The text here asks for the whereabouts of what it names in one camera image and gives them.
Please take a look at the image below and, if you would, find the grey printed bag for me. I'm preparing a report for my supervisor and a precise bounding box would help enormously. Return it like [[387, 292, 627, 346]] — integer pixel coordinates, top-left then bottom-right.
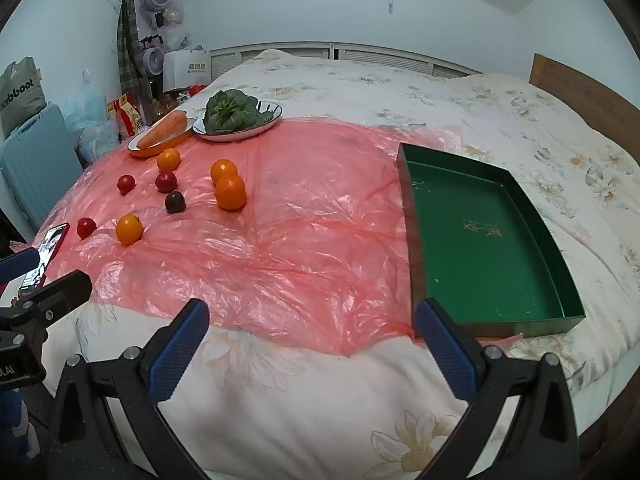
[[0, 57, 48, 136]]

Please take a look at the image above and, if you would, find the green cardboard box tray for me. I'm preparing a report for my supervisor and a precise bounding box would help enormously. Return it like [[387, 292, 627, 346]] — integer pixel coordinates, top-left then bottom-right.
[[396, 142, 587, 345]]

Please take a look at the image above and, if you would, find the person's left hand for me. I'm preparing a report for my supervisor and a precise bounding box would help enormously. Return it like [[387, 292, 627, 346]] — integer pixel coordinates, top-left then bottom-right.
[[0, 391, 32, 466]]

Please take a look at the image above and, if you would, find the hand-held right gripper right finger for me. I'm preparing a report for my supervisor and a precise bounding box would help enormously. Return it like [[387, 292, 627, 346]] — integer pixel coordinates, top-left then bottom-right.
[[414, 298, 583, 480]]

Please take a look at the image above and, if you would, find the smartphone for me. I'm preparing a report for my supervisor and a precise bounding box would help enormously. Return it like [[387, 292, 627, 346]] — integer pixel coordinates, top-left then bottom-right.
[[19, 222, 71, 293]]

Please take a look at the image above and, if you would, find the white paper bag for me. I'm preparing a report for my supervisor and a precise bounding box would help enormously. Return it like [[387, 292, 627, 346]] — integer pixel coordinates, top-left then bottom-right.
[[162, 47, 212, 93]]

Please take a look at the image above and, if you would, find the white plate with dark rim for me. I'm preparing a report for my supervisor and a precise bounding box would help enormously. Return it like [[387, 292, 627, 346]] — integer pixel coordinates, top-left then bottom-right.
[[192, 100, 284, 143]]

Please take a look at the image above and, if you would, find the red and yellow packet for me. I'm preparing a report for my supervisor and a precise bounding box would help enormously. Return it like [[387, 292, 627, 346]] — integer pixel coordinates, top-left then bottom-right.
[[107, 92, 146, 141]]

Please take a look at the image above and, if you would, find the green bok choy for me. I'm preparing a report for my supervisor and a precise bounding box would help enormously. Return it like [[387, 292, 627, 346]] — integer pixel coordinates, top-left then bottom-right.
[[202, 89, 277, 135]]

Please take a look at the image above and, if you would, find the plaid shirt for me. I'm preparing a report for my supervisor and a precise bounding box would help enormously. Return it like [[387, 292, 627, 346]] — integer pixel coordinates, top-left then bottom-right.
[[116, 0, 153, 128]]

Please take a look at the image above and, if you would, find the pink plastic sheet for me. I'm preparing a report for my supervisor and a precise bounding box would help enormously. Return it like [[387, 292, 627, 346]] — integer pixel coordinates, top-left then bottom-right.
[[44, 116, 523, 358]]

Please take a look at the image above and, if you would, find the orange rimmed plate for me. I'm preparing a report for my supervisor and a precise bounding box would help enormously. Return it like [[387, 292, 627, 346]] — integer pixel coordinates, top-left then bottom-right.
[[127, 117, 197, 159]]

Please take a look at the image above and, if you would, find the light blue plastic bag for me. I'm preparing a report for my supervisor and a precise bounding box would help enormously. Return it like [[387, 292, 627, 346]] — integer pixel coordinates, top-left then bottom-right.
[[62, 82, 118, 166]]

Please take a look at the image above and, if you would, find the orange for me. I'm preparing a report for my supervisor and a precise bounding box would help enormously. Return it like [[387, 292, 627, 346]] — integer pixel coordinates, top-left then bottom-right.
[[210, 158, 239, 183], [115, 214, 144, 246], [156, 147, 182, 172], [214, 175, 247, 211]]

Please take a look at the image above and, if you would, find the light blue ribbed suitcase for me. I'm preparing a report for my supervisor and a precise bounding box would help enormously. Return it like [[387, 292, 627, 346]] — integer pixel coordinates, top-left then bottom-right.
[[0, 102, 83, 231]]

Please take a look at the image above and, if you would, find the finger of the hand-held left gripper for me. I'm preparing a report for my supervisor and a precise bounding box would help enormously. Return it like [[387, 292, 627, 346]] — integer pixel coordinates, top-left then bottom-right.
[[10, 269, 94, 333], [0, 248, 42, 288]]

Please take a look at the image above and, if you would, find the carrot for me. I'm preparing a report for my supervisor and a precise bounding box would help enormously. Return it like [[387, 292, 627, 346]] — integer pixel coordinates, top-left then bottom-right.
[[136, 110, 188, 150]]

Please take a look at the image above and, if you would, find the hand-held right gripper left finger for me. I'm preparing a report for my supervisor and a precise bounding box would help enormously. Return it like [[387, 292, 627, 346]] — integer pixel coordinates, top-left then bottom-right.
[[47, 298, 211, 480]]

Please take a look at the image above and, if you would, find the clear plastic bag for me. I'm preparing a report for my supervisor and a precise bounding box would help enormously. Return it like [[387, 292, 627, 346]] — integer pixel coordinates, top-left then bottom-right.
[[160, 2, 193, 53]]

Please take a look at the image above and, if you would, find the floral bed duvet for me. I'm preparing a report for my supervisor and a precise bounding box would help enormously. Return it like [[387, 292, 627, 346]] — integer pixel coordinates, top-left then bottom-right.
[[30, 49, 640, 480]]

